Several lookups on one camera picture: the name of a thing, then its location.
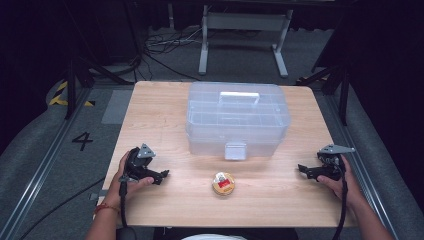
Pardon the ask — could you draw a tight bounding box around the metal floor rail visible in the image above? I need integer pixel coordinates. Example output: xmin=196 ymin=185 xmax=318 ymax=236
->
xmin=324 ymin=93 xmax=400 ymax=240
xmin=0 ymin=87 xmax=92 ymax=240

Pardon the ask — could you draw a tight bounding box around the clear plastic storage box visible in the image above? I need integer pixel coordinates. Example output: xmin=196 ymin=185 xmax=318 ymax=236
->
xmin=185 ymin=81 xmax=292 ymax=162

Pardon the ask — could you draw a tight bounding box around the person's left hand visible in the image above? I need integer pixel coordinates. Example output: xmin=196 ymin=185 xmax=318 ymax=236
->
xmin=105 ymin=150 xmax=156 ymax=210

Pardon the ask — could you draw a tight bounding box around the grey metal desk frame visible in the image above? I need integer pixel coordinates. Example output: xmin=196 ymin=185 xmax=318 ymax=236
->
xmin=197 ymin=4 xmax=295 ymax=79

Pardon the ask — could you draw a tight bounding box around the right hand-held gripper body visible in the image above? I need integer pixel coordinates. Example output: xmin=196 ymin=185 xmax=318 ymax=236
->
xmin=315 ymin=143 xmax=356 ymax=182

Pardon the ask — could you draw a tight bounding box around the grey table edge bracket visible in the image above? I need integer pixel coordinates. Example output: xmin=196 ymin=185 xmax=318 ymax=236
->
xmin=88 ymin=189 xmax=110 ymax=202

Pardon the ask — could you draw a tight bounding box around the person's right hand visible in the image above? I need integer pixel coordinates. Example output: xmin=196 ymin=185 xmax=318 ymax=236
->
xmin=316 ymin=155 xmax=366 ymax=210

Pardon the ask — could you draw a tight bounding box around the thin black floor cable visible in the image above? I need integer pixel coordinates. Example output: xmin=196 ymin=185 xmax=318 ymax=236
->
xmin=19 ymin=177 xmax=107 ymax=240

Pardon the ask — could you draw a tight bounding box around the round tin with red label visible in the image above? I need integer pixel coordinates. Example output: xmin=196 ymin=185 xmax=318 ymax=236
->
xmin=211 ymin=171 xmax=236 ymax=197

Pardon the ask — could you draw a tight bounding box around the black tripod stand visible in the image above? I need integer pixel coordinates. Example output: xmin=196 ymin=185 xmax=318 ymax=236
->
xmin=63 ymin=0 xmax=136 ymax=121
xmin=295 ymin=63 xmax=352 ymax=127

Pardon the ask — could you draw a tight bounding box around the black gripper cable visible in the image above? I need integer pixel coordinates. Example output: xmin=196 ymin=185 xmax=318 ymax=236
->
xmin=117 ymin=175 xmax=131 ymax=232
xmin=331 ymin=158 xmax=349 ymax=240

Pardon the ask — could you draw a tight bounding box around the bundle of floor cables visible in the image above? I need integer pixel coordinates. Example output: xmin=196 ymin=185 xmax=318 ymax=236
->
xmin=142 ymin=25 xmax=205 ymax=82

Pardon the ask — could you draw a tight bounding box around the red bracelet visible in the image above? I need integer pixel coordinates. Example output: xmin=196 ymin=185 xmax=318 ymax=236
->
xmin=93 ymin=203 xmax=121 ymax=216

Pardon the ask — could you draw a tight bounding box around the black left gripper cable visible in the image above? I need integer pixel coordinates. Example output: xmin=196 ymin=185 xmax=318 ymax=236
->
xmin=117 ymin=175 xmax=131 ymax=232

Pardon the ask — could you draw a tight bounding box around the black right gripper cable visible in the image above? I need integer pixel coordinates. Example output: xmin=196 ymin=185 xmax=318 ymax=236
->
xmin=331 ymin=158 xmax=349 ymax=240

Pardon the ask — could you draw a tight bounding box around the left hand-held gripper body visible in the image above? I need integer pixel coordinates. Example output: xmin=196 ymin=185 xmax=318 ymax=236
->
xmin=124 ymin=143 xmax=158 ymax=183

